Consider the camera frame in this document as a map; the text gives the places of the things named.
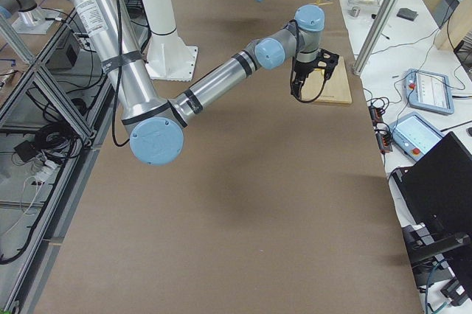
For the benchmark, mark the small metal cup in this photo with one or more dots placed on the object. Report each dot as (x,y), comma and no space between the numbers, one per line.
(355,11)

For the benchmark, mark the wooden cutting board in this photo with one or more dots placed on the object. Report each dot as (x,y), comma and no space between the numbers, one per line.
(336,90)

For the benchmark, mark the black pad on table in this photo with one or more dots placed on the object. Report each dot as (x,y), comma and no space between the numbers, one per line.
(407,14)

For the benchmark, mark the black usb hub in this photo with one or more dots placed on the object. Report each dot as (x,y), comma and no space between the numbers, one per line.
(382,131)

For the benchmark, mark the far teach pendant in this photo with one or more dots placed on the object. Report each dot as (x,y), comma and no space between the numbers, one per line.
(429,91)

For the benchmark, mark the teach pendant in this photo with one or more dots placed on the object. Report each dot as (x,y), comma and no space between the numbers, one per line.
(414,135)
(429,91)

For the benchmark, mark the near teach pendant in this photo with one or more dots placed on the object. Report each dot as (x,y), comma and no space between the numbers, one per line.
(414,135)

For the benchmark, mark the black monitor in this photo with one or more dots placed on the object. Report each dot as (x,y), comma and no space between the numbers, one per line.
(437,192)

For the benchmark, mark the grey control box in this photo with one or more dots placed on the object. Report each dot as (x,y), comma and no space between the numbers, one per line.
(65,55)

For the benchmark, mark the white power strip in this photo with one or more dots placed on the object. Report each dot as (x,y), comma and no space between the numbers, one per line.
(46,171)

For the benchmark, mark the aluminium frame post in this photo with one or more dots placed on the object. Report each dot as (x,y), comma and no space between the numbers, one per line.
(373,35)

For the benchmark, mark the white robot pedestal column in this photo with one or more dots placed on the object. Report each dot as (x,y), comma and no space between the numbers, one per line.
(168,57)

